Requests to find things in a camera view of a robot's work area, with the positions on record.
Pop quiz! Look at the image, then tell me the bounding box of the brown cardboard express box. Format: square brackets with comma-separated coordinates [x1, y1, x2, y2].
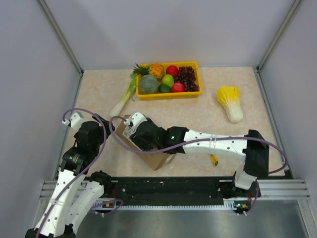
[115, 115, 175, 171]

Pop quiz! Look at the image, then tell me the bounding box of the yellow utility knife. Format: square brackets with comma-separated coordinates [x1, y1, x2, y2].
[210, 155, 218, 167]

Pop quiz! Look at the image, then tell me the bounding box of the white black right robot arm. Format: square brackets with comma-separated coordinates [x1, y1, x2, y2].
[125, 114, 269, 196]

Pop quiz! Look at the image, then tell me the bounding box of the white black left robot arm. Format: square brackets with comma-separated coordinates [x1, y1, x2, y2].
[25, 117, 113, 238]

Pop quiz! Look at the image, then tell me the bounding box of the yellow plastic fruit tray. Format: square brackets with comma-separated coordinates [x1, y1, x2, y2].
[136, 61, 202, 100]

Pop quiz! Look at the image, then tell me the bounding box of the green white leek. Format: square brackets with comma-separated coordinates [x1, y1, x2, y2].
[108, 73, 137, 118]

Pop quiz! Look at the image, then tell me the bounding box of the dark green lime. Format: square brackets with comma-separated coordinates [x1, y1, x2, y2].
[158, 84, 171, 93]

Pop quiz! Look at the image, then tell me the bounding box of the green cantaloupe melon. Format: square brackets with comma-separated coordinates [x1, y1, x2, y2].
[138, 74, 159, 94]

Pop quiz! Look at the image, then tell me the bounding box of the red apple front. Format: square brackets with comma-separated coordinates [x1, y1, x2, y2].
[171, 82, 185, 93]

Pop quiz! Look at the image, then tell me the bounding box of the red apple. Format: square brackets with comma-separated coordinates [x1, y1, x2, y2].
[171, 82, 185, 93]
[166, 65, 179, 77]

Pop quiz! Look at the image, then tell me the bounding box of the light green apple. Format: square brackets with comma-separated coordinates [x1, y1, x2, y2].
[161, 74, 174, 88]

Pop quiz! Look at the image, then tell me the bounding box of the pineapple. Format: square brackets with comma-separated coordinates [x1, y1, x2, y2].
[133, 63, 164, 80]

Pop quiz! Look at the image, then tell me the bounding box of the red apple rear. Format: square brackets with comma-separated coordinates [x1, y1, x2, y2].
[166, 65, 179, 77]

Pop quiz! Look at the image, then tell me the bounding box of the purple grape bunch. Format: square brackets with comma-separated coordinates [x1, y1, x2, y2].
[174, 66, 199, 92]

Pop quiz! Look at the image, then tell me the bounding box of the yellow napa cabbage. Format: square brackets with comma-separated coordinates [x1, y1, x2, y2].
[216, 85, 243, 123]

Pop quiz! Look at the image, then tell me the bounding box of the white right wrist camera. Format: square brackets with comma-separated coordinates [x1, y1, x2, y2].
[124, 112, 147, 135]

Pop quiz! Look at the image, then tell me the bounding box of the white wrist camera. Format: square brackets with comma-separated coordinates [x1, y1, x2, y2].
[62, 111, 87, 131]
[124, 112, 147, 135]

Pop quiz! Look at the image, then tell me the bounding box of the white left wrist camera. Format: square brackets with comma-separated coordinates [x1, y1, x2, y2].
[62, 111, 87, 131]

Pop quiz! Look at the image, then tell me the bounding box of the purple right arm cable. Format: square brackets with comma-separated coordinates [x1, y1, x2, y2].
[108, 116, 289, 174]

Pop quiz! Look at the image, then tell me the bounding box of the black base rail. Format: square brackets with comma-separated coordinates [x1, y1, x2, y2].
[84, 176, 261, 207]

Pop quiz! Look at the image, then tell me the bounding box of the white slotted cable duct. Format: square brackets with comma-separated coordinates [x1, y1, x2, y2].
[91, 200, 249, 211]

